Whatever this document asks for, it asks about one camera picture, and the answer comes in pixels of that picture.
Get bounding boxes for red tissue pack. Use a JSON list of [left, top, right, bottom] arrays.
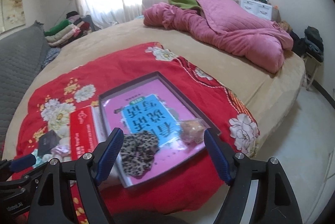
[[69, 106, 107, 161]]

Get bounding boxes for leopard print scrunchie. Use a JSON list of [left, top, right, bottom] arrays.
[[120, 130, 159, 177]]

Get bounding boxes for bagged beige sponge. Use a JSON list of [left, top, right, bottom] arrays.
[[179, 118, 208, 143]]

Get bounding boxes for mint green tissue packet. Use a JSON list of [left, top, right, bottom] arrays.
[[31, 149, 45, 169]]

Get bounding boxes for dark grey small box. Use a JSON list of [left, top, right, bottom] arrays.
[[37, 130, 61, 157]]

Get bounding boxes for red floral blanket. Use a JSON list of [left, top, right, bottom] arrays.
[[17, 42, 259, 213]]

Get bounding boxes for dark shallow box tray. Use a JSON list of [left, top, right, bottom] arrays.
[[98, 70, 222, 189]]

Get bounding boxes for pink and blue book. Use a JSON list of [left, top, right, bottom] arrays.
[[104, 77, 207, 187]]

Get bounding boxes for dark trousers knee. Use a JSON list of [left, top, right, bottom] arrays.
[[112, 211, 176, 223]]

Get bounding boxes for beige bed sheet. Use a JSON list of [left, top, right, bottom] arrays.
[[2, 19, 305, 159]]

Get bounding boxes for grey quilted headboard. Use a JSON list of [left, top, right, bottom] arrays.
[[1, 21, 50, 151]]

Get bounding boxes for stack of folded blankets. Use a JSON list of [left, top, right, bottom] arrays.
[[44, 11, 94, 48]]

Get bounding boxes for pink quilted duvet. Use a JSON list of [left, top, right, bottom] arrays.
[[144, 0, 294, 74]]

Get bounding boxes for dark clothes on chair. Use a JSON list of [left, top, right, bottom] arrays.
[[290, 26, 324, 63]]

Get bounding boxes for white drawer cabinet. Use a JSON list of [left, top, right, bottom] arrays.
[[240, 0, 278, 22]]

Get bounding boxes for green cloth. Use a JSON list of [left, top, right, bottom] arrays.
[[168, 0, 202, 10]]

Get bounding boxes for wall painting panels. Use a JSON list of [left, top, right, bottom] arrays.
[[1, 0, 26, 33]]

